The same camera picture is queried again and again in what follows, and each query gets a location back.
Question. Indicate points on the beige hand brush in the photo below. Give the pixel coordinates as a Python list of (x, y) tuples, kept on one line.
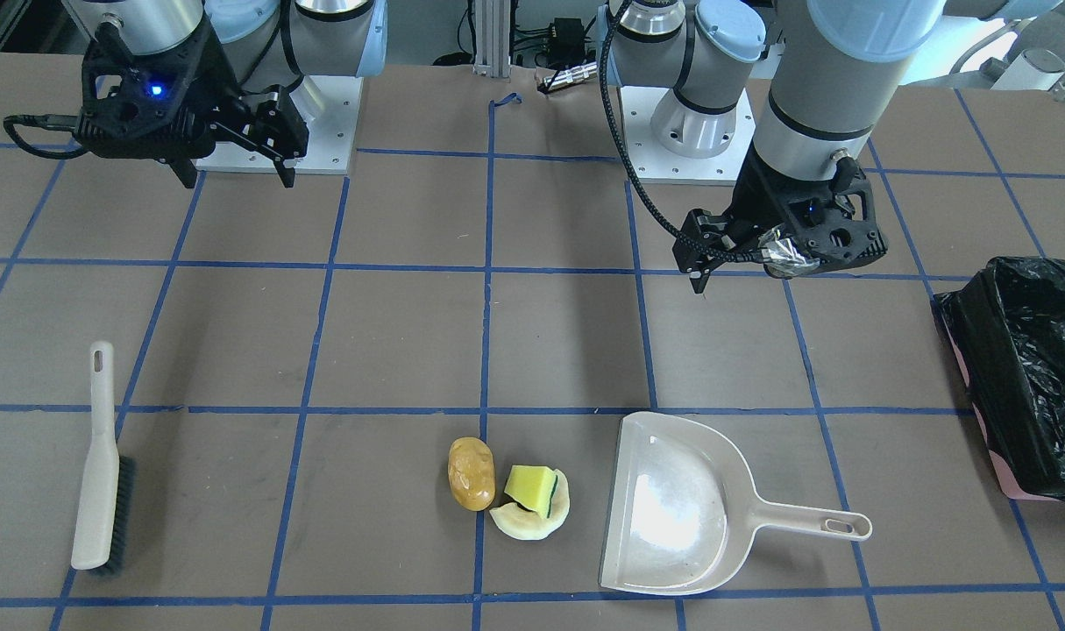
[(107, 481)]

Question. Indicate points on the brown potato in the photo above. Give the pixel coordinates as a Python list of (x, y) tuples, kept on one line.
[(471, 475)]

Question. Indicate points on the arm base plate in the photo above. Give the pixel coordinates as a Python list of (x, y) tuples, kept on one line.
[(330, 107), (646, 140)]

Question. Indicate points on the aluminium frame post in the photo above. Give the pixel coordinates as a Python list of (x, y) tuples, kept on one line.
[(492, 38)]

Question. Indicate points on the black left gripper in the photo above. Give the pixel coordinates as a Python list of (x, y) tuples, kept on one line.
[(754, 200)]

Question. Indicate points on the pale peel scrap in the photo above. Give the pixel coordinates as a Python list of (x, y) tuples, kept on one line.
[(526, 526)]

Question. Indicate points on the beige plastic dustpan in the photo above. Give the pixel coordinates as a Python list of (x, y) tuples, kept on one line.
[(684, 510)]

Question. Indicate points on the bin with black bag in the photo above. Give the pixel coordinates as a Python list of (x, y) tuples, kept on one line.
[(1006, 328)]

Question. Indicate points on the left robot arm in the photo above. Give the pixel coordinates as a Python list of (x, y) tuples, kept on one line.
[(841, 64)]

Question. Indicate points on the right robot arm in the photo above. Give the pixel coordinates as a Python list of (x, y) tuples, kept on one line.
[(266, 42)]

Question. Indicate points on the yellow green sponge piece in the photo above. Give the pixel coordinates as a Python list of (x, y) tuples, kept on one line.
[(533, 487)]

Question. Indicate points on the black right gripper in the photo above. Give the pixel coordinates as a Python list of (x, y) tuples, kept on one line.
[(209, 81)]

